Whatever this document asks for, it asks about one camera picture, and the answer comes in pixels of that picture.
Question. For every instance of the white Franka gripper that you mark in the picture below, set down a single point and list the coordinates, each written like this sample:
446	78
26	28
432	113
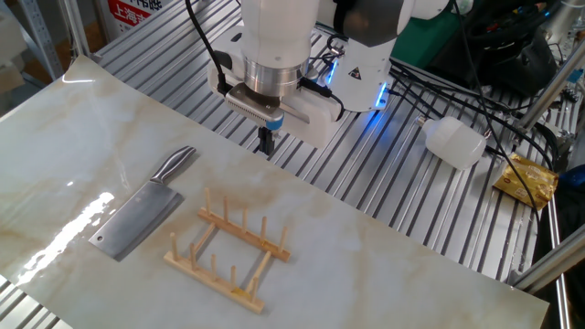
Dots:
320	123

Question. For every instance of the steel cleaver knife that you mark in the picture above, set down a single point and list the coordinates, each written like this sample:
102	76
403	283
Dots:
137	215

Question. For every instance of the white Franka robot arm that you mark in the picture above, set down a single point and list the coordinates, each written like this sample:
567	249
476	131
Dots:
279	27

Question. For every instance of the wooden peg knife rack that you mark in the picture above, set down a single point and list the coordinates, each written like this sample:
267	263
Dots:
247	237

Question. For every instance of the marble pattern board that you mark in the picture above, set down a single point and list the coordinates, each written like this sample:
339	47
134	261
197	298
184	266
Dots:
365	256

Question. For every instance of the green mat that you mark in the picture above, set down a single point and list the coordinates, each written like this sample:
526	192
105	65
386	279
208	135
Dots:
420	41

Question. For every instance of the red and white sign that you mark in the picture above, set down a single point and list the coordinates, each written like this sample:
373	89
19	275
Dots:
128	13

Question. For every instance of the white LED bulb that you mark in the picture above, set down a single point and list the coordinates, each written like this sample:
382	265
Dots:
457	141

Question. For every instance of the grey perforated shelf upright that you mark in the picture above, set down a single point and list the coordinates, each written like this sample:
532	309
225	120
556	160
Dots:
41	36

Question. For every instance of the black steering wheel controller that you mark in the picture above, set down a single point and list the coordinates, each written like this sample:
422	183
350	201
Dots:
503	59

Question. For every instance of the gold snack packet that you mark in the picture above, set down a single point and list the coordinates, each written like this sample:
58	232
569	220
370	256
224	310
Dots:
525	183

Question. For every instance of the blue object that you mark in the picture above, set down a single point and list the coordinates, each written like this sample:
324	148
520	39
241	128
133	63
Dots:
573	178

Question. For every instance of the aluminium frame post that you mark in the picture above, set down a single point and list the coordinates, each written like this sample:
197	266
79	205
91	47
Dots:
75	27
548	91
553	262

